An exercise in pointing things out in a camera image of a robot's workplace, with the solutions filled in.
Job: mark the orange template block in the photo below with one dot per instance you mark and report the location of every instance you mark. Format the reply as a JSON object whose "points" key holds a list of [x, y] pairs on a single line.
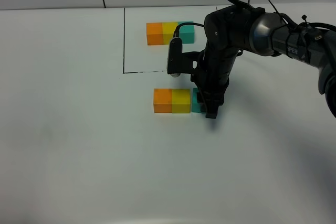
{"points": [[154, 34]]}

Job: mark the yellow template block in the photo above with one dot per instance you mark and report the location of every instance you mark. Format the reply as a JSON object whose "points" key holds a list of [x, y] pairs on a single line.
{"points": [[168, 29]]}

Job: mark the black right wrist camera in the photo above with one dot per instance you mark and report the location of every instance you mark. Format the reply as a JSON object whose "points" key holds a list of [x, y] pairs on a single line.
{"points": [[179, 62]]}

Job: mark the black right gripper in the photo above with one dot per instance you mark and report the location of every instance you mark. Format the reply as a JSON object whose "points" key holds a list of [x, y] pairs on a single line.
{"points": [[212, 78]]}

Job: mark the green template block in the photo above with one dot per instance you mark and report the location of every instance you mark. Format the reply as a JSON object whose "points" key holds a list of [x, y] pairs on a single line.
{"points": [[187, 34]]}

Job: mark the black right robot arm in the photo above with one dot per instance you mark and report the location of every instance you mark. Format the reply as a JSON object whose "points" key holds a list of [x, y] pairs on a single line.
{"points": [[241, 27]]}

